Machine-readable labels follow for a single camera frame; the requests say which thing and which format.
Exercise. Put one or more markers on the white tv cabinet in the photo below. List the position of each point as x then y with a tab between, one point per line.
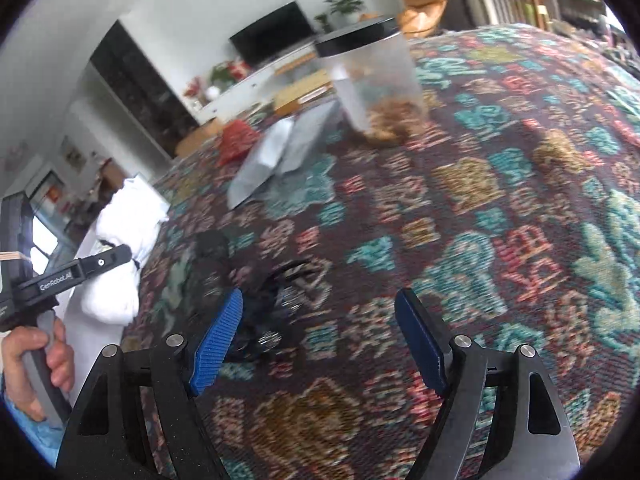
262	85

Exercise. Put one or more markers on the black display cabinet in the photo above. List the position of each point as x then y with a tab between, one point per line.
139	86

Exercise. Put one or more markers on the green potted plant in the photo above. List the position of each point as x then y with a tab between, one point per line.
347	12

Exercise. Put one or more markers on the clear jar black lid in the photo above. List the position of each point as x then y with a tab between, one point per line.
374	77

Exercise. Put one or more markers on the orange lounge chair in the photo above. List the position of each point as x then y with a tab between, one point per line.
420	18

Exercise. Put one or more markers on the flat yellow cardboard box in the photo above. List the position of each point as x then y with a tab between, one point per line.
290	99

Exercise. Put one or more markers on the person's left hand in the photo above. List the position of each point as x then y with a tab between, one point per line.
59	358

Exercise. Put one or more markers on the small dark potted plant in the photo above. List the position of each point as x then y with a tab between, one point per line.
323	21

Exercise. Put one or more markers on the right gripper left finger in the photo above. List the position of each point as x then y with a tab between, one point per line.
212	348

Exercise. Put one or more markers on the grey plastic mailer bag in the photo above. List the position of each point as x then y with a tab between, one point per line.
284	148

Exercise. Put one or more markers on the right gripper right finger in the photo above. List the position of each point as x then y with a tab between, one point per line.
428	339

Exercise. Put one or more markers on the brown cardboard box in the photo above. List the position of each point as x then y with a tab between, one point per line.
195	139

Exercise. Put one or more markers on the red patterned pouch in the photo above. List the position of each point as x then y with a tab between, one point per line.
237	139

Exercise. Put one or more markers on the black television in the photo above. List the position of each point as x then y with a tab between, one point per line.
272	34

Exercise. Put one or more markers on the colourful woven table cloth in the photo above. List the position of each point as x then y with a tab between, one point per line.
516	205

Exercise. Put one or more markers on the white soft bundle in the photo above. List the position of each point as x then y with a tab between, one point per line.
125	249

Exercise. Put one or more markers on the red flowers white vase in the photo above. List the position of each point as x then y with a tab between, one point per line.
199	94

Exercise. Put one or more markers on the white storage box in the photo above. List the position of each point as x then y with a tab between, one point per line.
86	335

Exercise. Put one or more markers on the black bag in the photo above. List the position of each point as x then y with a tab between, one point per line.
270	298

